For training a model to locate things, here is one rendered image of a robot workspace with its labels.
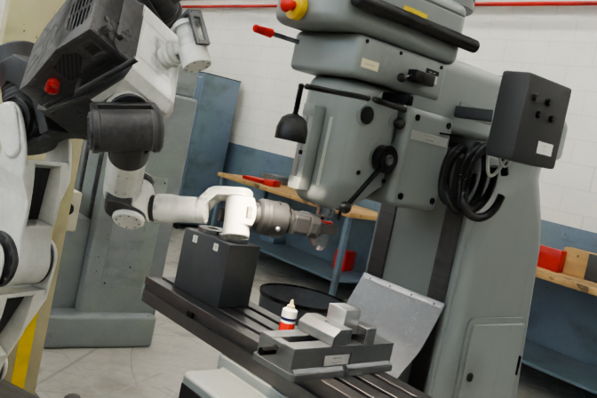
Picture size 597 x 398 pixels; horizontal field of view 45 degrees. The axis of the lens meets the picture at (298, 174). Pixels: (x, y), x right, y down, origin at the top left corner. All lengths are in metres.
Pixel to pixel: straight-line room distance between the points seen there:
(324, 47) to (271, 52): 7.40
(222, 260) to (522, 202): 0.89
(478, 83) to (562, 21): 4.54
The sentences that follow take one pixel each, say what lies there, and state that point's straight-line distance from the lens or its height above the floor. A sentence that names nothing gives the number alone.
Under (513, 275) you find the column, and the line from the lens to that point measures 2.22.
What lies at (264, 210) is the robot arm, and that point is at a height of 1.27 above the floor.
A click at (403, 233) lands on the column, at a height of 1.25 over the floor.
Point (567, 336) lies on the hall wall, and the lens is 6.18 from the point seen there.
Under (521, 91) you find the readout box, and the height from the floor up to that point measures 1.68.
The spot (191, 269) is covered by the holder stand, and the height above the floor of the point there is 1.01.
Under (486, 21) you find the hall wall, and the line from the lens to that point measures 6.99.
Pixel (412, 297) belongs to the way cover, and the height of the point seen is 1.08.
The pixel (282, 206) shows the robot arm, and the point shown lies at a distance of 1.77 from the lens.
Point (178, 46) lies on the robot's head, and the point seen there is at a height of 1.61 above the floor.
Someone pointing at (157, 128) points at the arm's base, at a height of 1.42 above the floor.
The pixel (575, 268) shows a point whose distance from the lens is 5.59.
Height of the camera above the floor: 1.47
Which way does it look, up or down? 3 degrees down
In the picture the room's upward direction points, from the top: 12 degrees clockwise
